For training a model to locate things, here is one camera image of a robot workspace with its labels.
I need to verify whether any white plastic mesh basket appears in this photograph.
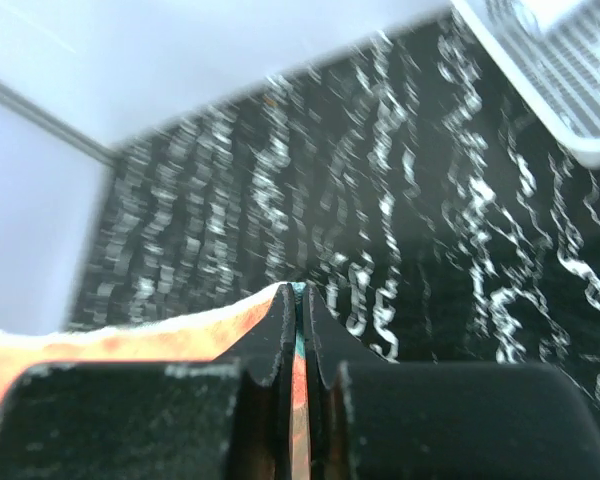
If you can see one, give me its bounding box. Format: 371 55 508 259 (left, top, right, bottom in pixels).
453 0 600 169

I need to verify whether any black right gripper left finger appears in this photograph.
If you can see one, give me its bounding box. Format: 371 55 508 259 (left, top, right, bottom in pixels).
220 283 296 479

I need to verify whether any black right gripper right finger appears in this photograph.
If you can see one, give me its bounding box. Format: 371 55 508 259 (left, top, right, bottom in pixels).
302 285 395 479

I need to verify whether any orange patterned towel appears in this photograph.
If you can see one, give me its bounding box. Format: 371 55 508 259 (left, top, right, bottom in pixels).
0 282 282 479

